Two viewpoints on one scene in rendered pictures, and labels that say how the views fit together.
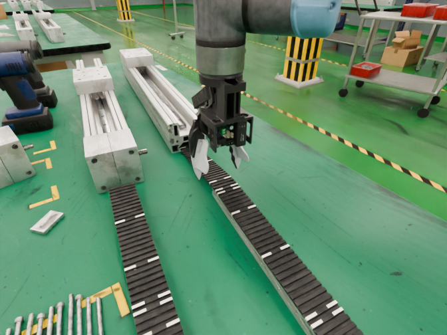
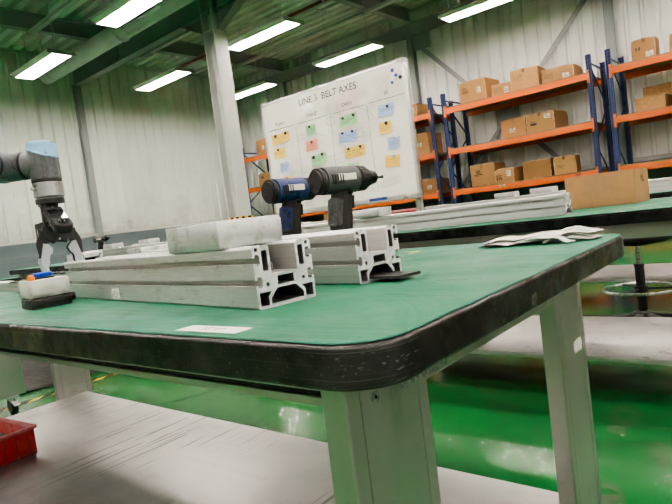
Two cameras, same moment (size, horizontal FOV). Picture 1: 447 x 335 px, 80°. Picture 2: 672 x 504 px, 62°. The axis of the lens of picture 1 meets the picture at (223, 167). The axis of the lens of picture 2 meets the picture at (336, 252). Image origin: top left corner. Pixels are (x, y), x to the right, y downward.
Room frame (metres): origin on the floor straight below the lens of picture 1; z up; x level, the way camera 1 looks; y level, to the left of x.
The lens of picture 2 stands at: (2.09, 0.30, 0.89)
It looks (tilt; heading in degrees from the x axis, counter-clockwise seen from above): 4 degrees down; 164
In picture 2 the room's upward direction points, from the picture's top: 7 degrees counter-clockwise
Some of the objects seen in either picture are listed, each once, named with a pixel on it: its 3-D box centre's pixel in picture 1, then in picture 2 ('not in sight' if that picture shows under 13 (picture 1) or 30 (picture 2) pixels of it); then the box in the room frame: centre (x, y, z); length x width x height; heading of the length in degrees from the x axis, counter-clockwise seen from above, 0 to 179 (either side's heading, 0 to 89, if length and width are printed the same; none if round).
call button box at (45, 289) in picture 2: not in sight; (49, 290); (0.78, 0.04, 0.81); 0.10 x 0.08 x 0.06; 116
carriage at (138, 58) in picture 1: (136, 60); (223, 243); (1.20, 0.38, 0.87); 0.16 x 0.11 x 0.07; 26
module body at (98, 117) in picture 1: (98, 97); (242, 260); (0.89, 0.44, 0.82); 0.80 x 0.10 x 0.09; 26
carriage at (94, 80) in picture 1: (94, 83); not in sight; (0.89, 0.44, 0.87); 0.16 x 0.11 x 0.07; 26
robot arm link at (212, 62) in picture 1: (222, 58); (47, 191); (0.43, 0.00, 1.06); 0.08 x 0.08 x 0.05
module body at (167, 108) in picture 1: (151, 89); (159, 275); (0.98, 0.27, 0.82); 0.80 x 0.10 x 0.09; 26
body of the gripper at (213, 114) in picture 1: (223, 110); (52, 221); (0.43, 0.00, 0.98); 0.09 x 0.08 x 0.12; 26
